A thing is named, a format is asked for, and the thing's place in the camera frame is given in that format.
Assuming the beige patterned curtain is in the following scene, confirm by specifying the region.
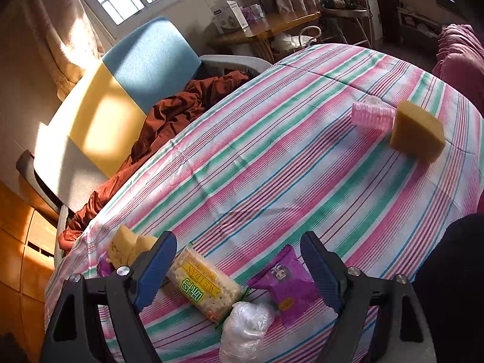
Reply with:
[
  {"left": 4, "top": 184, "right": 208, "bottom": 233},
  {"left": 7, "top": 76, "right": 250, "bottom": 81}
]
[{"left": 21, "top": 0, "right": 104, "bottom": 103}]

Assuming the grey yellow blue chair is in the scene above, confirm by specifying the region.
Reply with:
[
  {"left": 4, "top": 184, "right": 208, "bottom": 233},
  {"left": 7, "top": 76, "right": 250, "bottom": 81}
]
[{"left": 55, "top": 54, "right": 273, "bottom": 269}]

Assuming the wooden wardrobe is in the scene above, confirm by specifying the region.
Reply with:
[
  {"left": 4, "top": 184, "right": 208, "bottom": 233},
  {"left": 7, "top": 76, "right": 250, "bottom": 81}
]
[{"left": 0, "top": 181, "right": 57, "bottom": 363}]

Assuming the wooden side table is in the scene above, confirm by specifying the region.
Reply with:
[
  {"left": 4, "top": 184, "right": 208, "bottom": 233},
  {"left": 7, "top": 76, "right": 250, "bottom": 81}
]
[{"left": 210, "top": 11, "right": 322, "bottom": 63}]

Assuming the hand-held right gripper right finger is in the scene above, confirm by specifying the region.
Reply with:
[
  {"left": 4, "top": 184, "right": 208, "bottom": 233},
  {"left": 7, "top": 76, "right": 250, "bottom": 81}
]
[{"left": 300, "top": 231, "right": 439, "bottom": 363}]

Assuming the purple snack packet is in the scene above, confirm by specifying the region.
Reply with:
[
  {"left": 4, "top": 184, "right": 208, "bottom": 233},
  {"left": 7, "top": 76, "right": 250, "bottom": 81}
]
[{"left": 247, "top": 244, "right": 320, "bottom": 328}]

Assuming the cracker packet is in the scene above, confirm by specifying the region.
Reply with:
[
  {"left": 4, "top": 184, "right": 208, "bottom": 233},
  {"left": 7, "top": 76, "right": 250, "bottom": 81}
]
[{"left": 166, "top": 244, "right": 244, "bottom": 324}]

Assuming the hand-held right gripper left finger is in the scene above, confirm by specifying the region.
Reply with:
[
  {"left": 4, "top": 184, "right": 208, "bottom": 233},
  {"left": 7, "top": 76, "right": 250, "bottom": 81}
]
[{"left": 40, "top": 231, "right": 178, "bottom": 363}]

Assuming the maroon ruffled cover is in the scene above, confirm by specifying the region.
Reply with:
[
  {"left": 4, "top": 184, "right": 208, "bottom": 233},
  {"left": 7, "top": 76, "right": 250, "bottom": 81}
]
[{"left": 432, "top": 24, "right": 484, "bottom": 97}]

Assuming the wedge yellow sponge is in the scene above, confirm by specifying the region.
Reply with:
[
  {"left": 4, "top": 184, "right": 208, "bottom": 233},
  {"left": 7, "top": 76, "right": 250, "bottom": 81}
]
[{"left": 389, "top": 99, "right": 447, "bottom": 164}]

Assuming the grey yellow blue headboard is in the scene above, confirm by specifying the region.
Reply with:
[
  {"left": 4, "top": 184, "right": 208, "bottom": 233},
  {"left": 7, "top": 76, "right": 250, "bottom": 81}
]
[{"left": 32, "top": 16, "right": 203, "bottom": 201}]

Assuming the person's dark clothing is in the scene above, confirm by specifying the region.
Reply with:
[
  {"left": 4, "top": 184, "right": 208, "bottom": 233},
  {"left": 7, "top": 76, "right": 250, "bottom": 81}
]
[{"left": 411, "top": 214, "right": 484, "bottom": 363}]

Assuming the white cardboard box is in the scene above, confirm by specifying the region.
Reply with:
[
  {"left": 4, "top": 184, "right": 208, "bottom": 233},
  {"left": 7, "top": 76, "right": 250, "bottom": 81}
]
[{"left": 210, "top": 0, "right": 250, "bottom": 34}]

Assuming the metal frame table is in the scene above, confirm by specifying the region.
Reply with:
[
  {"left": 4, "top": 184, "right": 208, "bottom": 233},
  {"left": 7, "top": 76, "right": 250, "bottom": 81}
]
[{"left": 321, "top": 0, "right": 373, "bottom": 48}]

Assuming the white cable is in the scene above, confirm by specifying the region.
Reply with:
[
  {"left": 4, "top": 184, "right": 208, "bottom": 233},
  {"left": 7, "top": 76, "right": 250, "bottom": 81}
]
[{"left": 297, "top": 26, "right": 322, "bottom": 48}]

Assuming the clear plastic bag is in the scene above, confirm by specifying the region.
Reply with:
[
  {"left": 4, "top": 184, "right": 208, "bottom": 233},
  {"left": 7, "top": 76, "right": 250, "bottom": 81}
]
[{"left": 218, "top": 300, "right": 276, "bottom": 363}]

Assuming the striped bedsheet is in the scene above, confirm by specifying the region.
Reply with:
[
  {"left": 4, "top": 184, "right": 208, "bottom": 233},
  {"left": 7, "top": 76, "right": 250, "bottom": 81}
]
[{"left": 44, "top": 43, "right": 484, "bottom": 363}]

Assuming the rust brown quilt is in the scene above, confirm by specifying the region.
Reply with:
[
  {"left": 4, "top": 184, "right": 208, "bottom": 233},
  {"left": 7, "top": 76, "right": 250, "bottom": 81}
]
[{"left": 57, "top": 70, "right": 252, "bottom": 250}]

